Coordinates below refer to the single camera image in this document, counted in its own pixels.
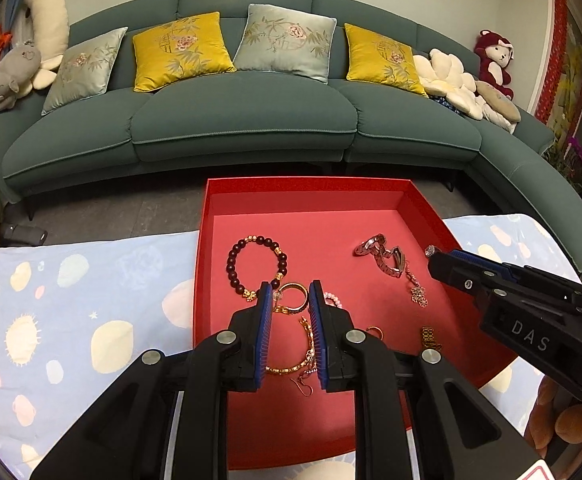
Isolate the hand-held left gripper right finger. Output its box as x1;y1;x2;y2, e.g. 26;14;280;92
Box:
307;280;544;480

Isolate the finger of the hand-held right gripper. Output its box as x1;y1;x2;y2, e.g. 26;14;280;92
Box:
428;252;562;306
448;249;582;306

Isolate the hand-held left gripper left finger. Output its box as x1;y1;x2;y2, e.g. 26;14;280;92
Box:
30;281;276;480

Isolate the gold chain bracelet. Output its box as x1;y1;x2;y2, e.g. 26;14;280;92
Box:
265;314;318;376

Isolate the gold hook earring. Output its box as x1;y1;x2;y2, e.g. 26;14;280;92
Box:
291;367;319;397

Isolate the gold hoop earring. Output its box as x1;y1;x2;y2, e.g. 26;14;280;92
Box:
273;282;310;315

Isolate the gold wristwatch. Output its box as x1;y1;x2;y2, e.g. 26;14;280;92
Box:
419;326;442;353

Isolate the red cardboard box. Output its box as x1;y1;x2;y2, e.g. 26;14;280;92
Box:
192;176;519;471

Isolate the person's right hand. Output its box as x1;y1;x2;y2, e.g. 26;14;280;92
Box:
523;372;582;453

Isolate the red and white card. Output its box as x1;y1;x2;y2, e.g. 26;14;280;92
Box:
513;457;556;480

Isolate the flowering plant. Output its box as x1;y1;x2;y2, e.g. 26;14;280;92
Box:
546;120;582;201

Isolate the beige round plush cushion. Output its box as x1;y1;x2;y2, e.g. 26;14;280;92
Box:
476;80;522;135

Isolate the blue patterned cushion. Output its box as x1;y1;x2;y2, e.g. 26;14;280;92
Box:
428;94;466;115

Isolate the blue planet print tablecloth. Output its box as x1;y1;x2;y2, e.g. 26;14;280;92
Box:
0;212;582;480

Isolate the white flower plush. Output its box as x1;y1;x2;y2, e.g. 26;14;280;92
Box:
413;48;489;121

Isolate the red monkey plush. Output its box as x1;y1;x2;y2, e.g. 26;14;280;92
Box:
473;30;515;101

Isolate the yellow embroidered cushion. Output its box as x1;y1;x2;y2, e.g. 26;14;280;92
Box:
132;11;236;93
343;22;429;98

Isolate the green sofa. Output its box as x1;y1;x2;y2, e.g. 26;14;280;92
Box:
0;0;582;271

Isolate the grey floor device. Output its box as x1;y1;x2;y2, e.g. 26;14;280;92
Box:
1;224;49;246

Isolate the grey-green embroidered cushion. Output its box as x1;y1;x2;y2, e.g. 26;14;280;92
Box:
41;26;129;117
232;3;338;85

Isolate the grey pig plush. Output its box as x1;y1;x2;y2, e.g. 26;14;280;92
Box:
0;42;44;116

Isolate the long white plush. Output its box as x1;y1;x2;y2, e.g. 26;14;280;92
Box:
21;0;69;91

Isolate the dark bead bracelet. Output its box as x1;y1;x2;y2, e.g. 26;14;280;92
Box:
226;234;290;303

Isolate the red wall hanging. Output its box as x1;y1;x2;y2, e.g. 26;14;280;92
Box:
533;0;582;141

